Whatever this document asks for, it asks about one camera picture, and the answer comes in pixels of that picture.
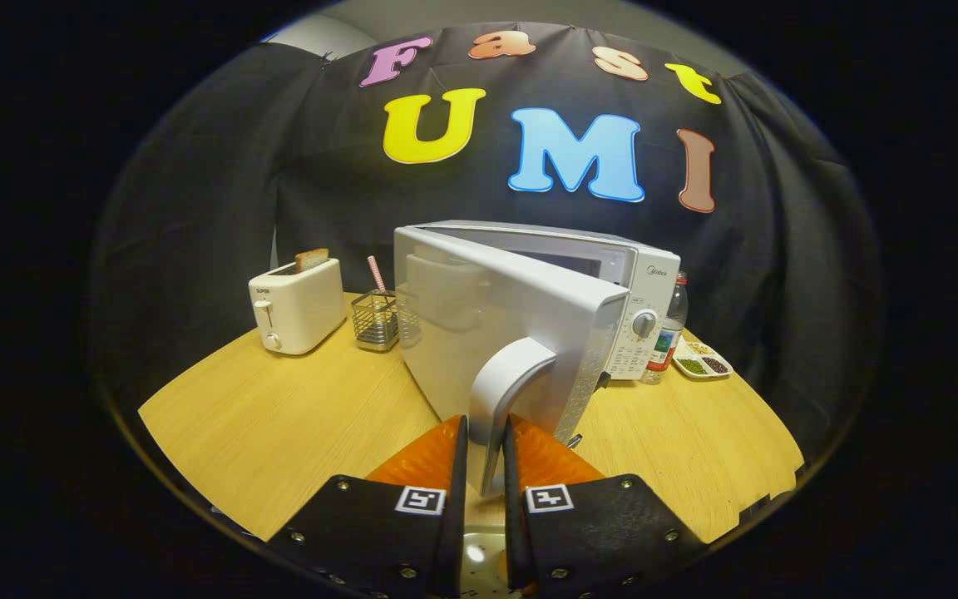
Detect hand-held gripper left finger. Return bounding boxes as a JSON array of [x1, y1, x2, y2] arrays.
[[267, 414, 470, 599]]

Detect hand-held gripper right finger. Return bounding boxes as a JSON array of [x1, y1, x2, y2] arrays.
[[502, 414, 709, 596]]

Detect white microwave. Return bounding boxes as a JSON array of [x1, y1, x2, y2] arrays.
[[393, 220, 683, 498]]

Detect white tray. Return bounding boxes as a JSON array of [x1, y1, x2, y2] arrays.
[[458, 532, 521, 599]]

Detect clear plastic water bottle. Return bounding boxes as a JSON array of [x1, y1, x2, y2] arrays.
[[641, 271, 689, 385]]

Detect white divided bean dish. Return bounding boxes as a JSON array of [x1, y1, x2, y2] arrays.
[[672, 337, 733, 381]]

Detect white toaster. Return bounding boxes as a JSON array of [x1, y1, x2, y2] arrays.
[[248, 257, 348, 357]]

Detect black backdrop cloth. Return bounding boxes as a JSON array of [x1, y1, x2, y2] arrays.
[[88, 21, 883, 467]]

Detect wire mesh utensil holder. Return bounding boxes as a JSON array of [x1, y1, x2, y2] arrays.
[[351, 289, 402, 353]]

